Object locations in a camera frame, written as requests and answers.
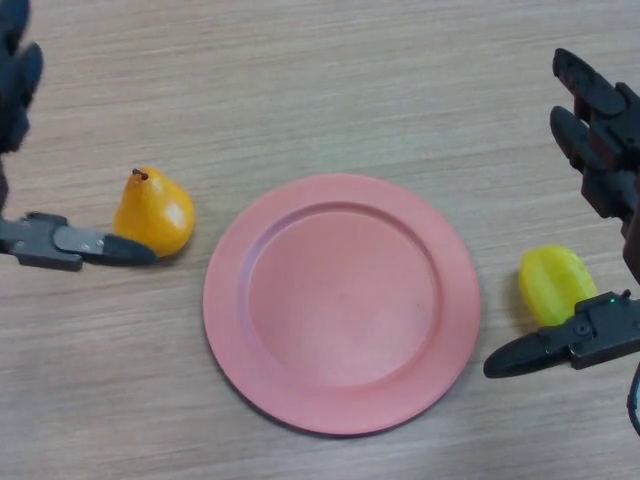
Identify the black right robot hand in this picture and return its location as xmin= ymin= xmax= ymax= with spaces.
xmin=482 ymin=48 xmax=640 ymax=381

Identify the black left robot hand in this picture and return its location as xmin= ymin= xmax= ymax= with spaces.
xmin=0 ymin=0 xmax=157 ymax=272

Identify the yellow orange pear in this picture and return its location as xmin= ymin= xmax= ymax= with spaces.
xmin=113 ymin=167 xmax=195 ymax=260

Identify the pink round plate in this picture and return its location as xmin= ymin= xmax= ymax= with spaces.
xmin=202 ymin=173 xmax=482 ymax=439

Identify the yellow green starfruit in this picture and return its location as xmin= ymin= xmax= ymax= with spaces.
xmin=518 ymin=244 xmax=600 ymax=331

